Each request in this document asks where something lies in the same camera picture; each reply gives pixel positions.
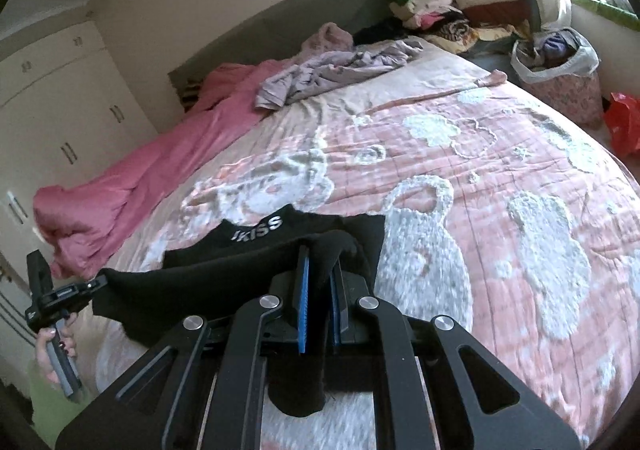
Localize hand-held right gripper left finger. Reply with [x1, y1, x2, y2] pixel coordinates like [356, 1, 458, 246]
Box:
[55, 245, 315, 450]

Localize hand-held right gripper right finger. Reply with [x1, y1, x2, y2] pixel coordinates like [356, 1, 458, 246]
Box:
[327, 257, 583, 450]

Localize black long-sleeve sweater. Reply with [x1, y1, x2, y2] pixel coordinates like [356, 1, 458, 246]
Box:
[92, 204, 387, 418]

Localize lilac crumpled clothes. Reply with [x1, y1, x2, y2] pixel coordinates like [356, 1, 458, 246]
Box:
[255, 38, 426, 110]

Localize pile of folded clothes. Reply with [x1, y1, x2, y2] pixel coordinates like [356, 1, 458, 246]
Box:
[390, 0, 537, 54]

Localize person's left hand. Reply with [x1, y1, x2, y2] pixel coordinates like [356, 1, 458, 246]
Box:
[34, 317, 79, 387]

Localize pink duvet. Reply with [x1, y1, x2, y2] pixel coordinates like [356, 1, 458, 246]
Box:
[32, 60, 297, 281]

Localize cream wardrobe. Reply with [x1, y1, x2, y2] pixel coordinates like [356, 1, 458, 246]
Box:
[0, 20, 162, 283]

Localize bed with floral sheet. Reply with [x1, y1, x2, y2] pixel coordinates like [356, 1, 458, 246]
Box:
[95, 38, 640, 450]

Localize striped pillow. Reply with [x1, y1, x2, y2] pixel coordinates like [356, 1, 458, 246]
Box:
[180, 79, 204, 112]

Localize pink fluffy garment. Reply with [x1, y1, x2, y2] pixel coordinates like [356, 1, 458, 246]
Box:
[300, 22, 355, 62]

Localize dark crumpled garment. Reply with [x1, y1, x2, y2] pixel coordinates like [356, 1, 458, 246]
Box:
[352, 23, 402, 46]

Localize green headboard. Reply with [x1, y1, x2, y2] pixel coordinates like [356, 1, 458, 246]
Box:
[167, 0, 394, 96]

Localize basket with plastic bag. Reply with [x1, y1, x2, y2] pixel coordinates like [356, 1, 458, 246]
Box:
[510, 27, 604, 127]

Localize red plastic bag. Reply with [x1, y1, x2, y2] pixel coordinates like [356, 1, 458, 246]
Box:
[603, 91, 640, 157]

